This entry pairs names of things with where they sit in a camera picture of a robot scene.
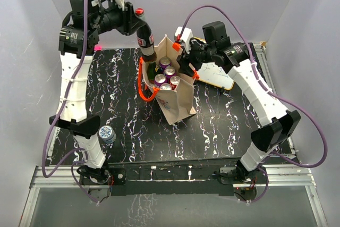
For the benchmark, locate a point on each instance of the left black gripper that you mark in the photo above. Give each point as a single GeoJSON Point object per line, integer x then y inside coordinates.
{"type": "Point", "coordinates": [129, 20]}

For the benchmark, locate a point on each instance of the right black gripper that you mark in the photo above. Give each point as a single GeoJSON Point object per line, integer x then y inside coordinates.
{"type": "Point", "coordinates": [185, 59]}

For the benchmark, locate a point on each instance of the red can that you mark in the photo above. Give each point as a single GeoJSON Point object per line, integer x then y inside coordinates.
{"type": "Point", "coordinates": [165, 86]}
{"type": "Point", "coordinates": [174, 81]}

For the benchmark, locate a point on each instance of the cola glass bottle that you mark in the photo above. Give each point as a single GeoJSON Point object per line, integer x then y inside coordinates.
{"type": "Point", "coordinates": [145, 38]}

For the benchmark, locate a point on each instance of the green glass bottle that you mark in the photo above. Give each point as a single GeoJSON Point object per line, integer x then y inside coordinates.
{"type": "Point", "coordinates": [152, 72]}

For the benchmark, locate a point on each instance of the beige canvas tote bag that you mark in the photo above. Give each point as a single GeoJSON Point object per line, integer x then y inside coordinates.
{"type": "Point", "coordinates": [176, 104]}

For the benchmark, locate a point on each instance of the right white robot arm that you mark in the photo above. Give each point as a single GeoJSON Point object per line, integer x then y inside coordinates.
{"type": "Point", "coordinates": [277, 122]}

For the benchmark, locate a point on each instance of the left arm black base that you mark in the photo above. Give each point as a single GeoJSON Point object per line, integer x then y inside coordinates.
{"type": "Point", "coordinates": [104, 176]}

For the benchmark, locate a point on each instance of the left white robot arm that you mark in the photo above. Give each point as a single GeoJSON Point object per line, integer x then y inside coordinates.
{"type": "Point", "coordinates": [78, 37]}

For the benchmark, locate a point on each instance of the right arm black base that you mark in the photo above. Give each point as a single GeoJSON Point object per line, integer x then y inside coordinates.
{"type": "Point", "coordinates": [239, 175]}

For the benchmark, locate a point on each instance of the pink tape strip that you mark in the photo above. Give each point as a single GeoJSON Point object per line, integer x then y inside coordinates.
{"type": "Point", "coordinates": [97, 48]}

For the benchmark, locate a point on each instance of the blue white tin can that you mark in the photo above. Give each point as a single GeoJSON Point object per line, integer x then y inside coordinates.
{"type": "Point", "coordinates": [107, 134]}

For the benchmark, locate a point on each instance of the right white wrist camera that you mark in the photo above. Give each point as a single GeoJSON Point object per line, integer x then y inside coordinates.
{"type": "Point", "coordinates": [183, 39]}

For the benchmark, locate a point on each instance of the small whiteboard wooden frame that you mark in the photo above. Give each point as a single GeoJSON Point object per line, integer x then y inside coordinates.
{"type": "Point", "coordinates": [213, 75]}

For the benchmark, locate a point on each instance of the aluminium frame rail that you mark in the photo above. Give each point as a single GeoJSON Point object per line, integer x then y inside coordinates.
{"type": "Point", "coordinates": [180, 178]}

